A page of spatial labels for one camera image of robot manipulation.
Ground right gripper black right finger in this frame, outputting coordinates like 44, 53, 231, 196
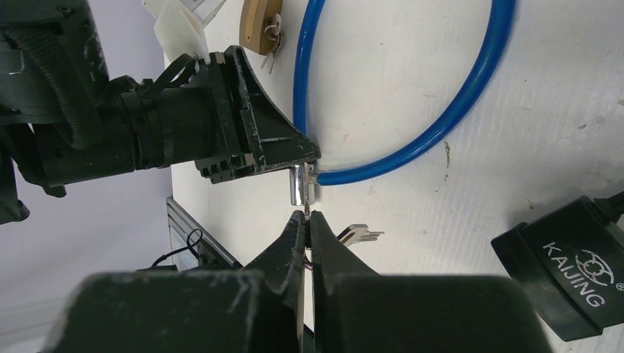
310, 211, 551, 352

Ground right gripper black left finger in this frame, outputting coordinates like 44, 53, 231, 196
43, 211, 308, 352

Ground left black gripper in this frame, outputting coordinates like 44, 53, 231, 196
194, 46, 321, 184

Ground blue cable lock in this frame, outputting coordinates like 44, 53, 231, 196
287, 0, 518, 207

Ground cable lock silver keys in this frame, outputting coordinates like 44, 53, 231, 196
292, 210, 384, 249

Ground small silver key bunch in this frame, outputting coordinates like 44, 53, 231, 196
260, 13, 284, 75

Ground brass padlock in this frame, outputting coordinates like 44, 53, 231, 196
239, 0, 283, 55

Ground small black padlock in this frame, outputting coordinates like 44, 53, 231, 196
491, 193, 623, 342

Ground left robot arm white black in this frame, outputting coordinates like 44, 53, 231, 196
1, 1, 321, 224

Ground aluminium frame rail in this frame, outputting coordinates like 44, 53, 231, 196
166, 198, 242, 271

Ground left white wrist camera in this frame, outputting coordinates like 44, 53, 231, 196
141, 0, 224, 63

